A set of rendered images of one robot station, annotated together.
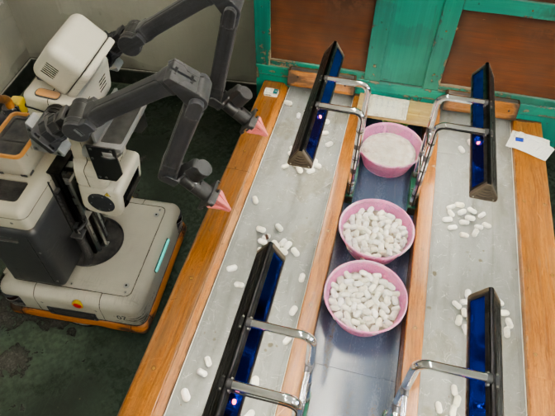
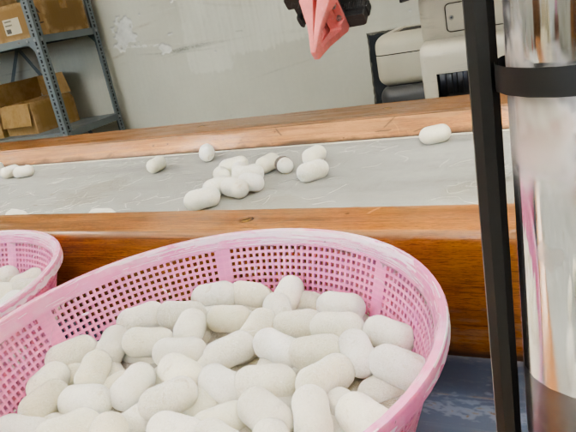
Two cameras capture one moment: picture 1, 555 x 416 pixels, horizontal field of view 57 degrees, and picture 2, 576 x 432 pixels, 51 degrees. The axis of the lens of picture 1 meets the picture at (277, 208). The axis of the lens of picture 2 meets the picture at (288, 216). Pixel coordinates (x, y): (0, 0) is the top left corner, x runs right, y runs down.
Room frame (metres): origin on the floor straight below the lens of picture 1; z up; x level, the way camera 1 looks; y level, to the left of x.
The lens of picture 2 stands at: (1.24, -0.61, 0.91)
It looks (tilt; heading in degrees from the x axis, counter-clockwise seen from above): 19 degrees down; 105
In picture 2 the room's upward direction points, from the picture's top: 11 degrees counter-clockwise
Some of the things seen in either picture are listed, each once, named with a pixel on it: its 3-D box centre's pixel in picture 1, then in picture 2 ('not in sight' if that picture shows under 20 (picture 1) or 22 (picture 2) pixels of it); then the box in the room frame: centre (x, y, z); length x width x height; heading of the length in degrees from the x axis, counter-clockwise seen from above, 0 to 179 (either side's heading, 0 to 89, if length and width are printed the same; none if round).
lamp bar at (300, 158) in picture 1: (319, 97); not in sight; (1.44, -0.14, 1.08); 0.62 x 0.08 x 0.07; 166
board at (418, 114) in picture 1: (396, 110); not in sight; (1.74, -0.51, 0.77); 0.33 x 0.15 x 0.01; 76
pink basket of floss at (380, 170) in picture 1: (388, 152); not in sight; (1.53, -0.46, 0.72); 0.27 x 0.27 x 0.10
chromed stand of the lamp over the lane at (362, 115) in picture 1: (337, 140); not in sight; (1.41, -0.22, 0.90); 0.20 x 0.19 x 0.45; 166
